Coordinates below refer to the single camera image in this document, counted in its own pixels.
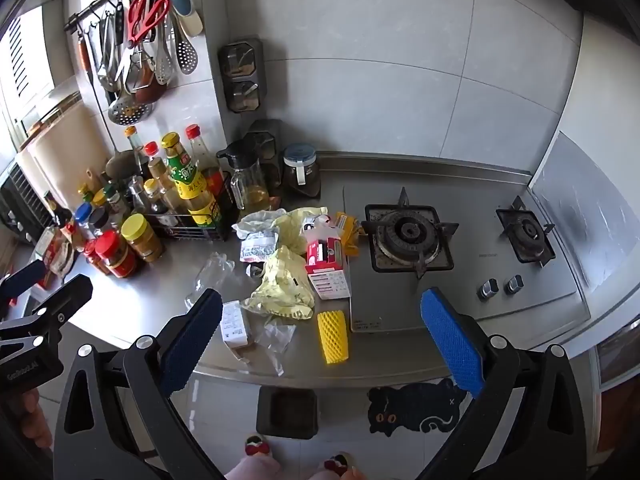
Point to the yellow plastic bag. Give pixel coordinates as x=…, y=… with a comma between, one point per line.
x=290, y=227
x=280, y=280

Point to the glass oil pitcher black lid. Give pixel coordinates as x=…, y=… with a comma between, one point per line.
x=250, y=180

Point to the white printed plastic packet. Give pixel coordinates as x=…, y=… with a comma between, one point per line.
x=257, y=247

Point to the black toaster oven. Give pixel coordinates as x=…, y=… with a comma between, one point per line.
x=20, y=200

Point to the glass jar grey-blue lid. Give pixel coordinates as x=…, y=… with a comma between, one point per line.
x=300, y=175

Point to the silver stove knob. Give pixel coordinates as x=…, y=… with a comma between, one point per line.
x=488, y=290
x=513, y=284

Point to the red-lid sauce jar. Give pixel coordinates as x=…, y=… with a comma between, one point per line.
x=117, y=257

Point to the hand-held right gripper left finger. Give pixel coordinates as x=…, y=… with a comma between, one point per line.
x=192, y=340

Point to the yellow foam fruit net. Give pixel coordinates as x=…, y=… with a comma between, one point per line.
x=332, y=337

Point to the pink fleece pants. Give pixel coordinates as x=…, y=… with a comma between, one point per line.
x=250, y=470

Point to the clear plastic wrapper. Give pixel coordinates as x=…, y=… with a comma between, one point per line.
x=275, y=340

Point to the dark square trash bin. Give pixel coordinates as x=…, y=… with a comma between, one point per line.
x=287, y=410

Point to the black burner grate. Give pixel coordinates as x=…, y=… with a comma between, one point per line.
x=407, y=237
x=525, y=235

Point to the group of condiment bottles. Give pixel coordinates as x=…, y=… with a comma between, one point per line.
x=185, y=175

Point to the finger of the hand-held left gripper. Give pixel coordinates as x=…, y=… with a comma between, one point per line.
x=25, y=277
x=65, y=297

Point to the black cat floor mat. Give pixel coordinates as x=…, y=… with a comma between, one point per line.
x=415, y=410

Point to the slipper with red bow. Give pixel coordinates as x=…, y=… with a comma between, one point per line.
x=256, y=445
x=339, y=464

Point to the wall-mounted spice box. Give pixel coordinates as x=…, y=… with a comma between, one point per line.
x=265, y=135
x=240, y=75

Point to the beige cutting board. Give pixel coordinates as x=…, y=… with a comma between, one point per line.
x=65, y=145

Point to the printed seasoning packet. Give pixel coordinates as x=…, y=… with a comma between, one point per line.
x=52, y=255

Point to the yellow-lid sauce jar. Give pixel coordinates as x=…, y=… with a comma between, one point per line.
x=142, y=240

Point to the foil splash guard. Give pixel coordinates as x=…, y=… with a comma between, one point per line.
x=580, y=200

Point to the clear plastic bag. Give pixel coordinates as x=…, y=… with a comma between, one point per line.
x=210, y=275

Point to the person's left hand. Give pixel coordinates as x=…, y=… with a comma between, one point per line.
x=36, y=425

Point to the red and white carton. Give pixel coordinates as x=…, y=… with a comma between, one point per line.
x=327, y=280

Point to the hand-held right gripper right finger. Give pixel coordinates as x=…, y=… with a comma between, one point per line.
x=452, y=340

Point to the red scissors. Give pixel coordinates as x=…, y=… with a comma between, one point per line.
x=135, y=15

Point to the small white labelled box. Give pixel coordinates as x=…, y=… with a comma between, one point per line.
x=234, y=325

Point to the brown wooden cabinet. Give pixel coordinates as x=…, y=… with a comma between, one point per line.
x=620, y=355

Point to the yellow snack packet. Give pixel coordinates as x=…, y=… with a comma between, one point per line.
x=347, y=235

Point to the row of hanging kitchen utensils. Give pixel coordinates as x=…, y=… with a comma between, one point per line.
x=122, y=110

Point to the steel gas stove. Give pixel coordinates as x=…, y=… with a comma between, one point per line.
x=450, y=305

